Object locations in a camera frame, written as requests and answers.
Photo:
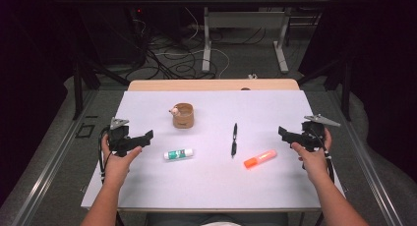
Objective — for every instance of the orange highlighter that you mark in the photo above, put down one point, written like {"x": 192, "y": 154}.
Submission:
{"x": 260, "y": 158}

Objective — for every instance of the black computer tower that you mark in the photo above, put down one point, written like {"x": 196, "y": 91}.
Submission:
{"x": 114, "y": 39}

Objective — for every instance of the white table mat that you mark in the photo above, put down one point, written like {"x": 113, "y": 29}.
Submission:
{"x": 209, "y": 186}

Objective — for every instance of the dark curtain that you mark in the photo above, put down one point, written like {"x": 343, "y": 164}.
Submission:
{"x": 387, "y": 88}
{"x": 26, "y": 88}

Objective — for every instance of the light wooden table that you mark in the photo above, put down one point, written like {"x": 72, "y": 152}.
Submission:
{"x": 196, "y": 85}

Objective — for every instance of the black pen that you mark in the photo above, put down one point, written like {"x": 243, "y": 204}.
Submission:
{"x": 234, "y": 137}

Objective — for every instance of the white green glue stick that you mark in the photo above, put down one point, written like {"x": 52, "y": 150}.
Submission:
{"x": 178, "y": 154}

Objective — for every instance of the black metal stand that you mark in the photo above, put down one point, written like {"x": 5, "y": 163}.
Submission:
{"x": 345, "y": 88}
{"x": 77, "y": 88}

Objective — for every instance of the round wooden pen holder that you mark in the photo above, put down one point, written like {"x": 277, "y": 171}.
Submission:
{"x": 183, "y": 121}

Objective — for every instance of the metal floor rail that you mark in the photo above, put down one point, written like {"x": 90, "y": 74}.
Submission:
{"x": 54, "y": 160}
{"x": 364, "y": 160}

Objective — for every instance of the white plug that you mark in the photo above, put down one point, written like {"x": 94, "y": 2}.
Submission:
{"x": 252, "y": 76}

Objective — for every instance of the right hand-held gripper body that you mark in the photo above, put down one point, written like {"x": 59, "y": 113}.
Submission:
{"x": 313, "y": 137}

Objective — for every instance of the person's left hand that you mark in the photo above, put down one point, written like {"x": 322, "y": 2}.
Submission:
{"x": 116, "y": 167}

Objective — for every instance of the white desk with metal legs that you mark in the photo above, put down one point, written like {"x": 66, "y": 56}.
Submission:
{"x": 206, "y": 39}

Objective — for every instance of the person's right hand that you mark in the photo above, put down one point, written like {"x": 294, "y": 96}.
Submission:
{"x": 313, "y": 163}

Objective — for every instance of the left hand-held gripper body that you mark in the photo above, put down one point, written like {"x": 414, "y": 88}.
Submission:
{"x": 119, "y": 139}

